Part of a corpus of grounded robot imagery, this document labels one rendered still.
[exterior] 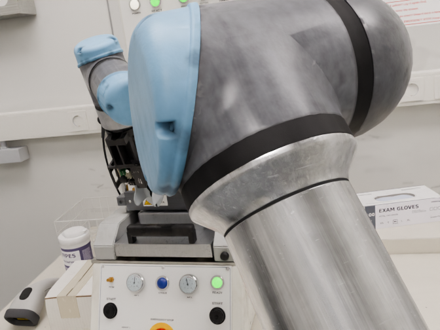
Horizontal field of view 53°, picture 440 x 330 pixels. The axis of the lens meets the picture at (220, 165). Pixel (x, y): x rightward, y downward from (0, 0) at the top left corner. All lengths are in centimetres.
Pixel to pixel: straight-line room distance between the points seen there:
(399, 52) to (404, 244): 103
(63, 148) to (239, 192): 153
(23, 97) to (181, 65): 156
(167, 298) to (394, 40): 76
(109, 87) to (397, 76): 42
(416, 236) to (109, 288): 82
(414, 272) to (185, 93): 106
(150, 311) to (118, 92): 52
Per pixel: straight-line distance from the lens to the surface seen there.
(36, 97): 176
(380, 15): 33
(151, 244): 96
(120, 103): 64
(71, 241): 131
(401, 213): 138
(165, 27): 27
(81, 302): 112
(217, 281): 92
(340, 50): 30
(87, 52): 74
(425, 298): 115
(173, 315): 97
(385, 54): 32
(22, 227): 196
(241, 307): 93
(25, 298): 123
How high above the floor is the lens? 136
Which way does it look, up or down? 15 degrees down
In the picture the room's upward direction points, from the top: 7 degrees counter-clockwise
